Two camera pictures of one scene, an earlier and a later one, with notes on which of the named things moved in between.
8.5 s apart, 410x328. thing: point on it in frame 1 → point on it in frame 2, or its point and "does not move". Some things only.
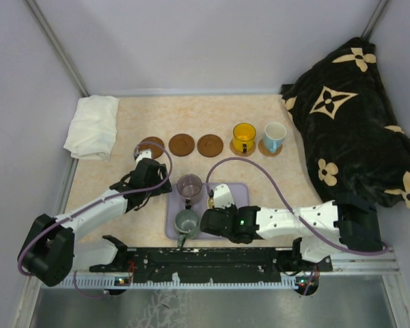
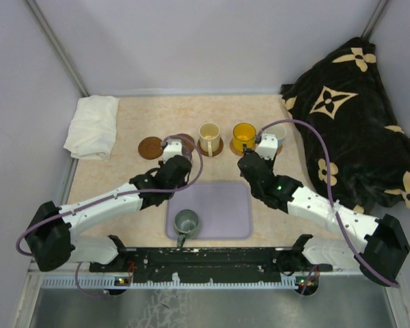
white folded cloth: (93, 128) does not move
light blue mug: (274, 135) does not move
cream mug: (210, 202) → (209, 134)
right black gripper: (232, 208) → (270, 162)
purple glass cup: (189, 185) → (186, 152)
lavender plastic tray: (240, 193) does not move
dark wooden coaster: (156, 150) does not move
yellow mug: (244, 134) does not move
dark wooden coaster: (210, 145) does not move
